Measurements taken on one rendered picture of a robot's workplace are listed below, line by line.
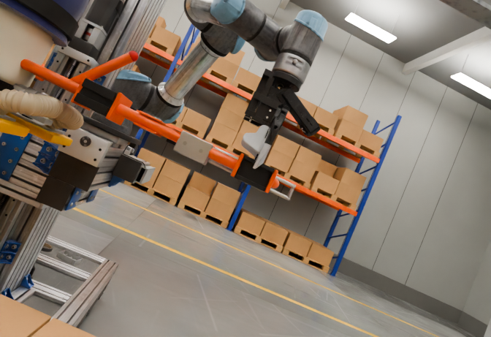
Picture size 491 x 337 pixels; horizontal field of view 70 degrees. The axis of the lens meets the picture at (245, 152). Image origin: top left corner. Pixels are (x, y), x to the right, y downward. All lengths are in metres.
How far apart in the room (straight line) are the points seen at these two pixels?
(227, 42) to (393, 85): 10.01
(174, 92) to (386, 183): 9.69
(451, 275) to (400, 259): 1.69
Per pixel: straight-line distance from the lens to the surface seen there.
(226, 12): 0.81
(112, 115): 0.75
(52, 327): 1.05
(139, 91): 1.38
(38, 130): 0.89
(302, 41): 0.78
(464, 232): 12.32
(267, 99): 0.73
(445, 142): 11.80
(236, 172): 0.70
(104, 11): 1.58
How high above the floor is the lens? 1.05
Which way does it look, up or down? 5 degrees up
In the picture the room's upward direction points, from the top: 25 degrees clockwise
